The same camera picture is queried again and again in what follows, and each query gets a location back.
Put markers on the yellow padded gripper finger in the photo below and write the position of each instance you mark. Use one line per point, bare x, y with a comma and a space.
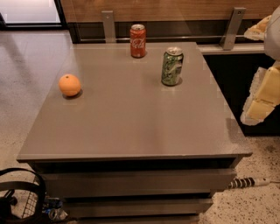
264, 96
257, 31

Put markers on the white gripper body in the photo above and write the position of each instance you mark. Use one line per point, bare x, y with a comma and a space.
273, 36

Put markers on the orange fruit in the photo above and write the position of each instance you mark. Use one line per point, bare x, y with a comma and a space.
69, 85

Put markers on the white power strip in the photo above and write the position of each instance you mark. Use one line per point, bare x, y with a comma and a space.
248, 182

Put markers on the green soda can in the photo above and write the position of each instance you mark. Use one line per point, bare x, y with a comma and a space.
172, 66

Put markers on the red Coca-Cola can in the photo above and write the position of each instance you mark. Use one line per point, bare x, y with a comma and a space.
137, 40

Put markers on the grey drawer cabinet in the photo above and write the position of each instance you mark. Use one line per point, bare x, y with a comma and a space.
130, 150

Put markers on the crushed cans on floor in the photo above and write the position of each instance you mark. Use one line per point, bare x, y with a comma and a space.
53, 208

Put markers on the right metal railing bracket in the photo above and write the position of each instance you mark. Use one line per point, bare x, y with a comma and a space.
227, 41

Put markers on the metal railing bracket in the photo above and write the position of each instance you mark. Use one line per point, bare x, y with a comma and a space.
227, 41
109, 26

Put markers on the horizontal metal rail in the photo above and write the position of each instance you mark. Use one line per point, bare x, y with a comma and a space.
159, 39

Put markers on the left metal railing bracket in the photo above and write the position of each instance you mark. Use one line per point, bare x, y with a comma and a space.
109, 26

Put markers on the black wire basket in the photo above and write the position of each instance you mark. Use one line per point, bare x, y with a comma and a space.
22, 201

